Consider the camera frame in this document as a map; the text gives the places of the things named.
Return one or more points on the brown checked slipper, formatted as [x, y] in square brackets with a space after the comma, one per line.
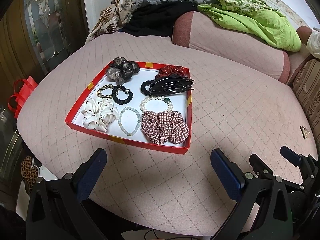
[28, 172]

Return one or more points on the black cloth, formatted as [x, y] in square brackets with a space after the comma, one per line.
[155, 20]

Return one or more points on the pink bolster pillow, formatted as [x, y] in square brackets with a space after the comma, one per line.
[225, 47]

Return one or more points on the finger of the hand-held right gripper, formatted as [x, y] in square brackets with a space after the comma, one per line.
[291, 155]
[260, 166]

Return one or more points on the beige leaf-print cloth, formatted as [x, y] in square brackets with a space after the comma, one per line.
[112, 12]

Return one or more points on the grey black organza scrunchie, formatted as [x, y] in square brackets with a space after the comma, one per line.
[122, 71]

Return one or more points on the striped beige cushion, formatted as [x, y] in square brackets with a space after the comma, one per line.
[310, 92]

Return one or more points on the red cardboard box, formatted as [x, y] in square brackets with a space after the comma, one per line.
[147, 73]

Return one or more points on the white garment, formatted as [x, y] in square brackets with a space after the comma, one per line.
[315, 43]

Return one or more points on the white black-dotted scrunchie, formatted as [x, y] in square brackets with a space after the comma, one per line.
[97, 117]

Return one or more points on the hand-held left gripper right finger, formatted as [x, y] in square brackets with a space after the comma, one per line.
[225, 167]

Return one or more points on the red white plaid scrunchie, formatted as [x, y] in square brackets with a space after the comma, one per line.
[162, 127]

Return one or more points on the wooden glass-door cabinet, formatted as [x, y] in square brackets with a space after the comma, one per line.
[50, 30]

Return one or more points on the lime green cloth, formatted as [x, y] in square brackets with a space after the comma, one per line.
[262, 22]

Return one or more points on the small gold hair clip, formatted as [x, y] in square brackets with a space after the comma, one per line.
[305, 131]

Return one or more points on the black hair claw clip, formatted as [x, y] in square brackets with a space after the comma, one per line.
[170, 87]

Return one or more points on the black thin satin scrunchie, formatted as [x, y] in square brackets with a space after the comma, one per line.
[125, 100]

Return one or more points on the gold black thin scrunchie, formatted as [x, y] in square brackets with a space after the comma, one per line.
[101, 92]

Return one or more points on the red bag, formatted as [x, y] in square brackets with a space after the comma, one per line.
[27, 85]

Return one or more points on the red white-dotted scrunchie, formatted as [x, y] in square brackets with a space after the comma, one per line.
[172, 70]

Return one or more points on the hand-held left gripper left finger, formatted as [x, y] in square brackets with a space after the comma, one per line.
[93, 166]

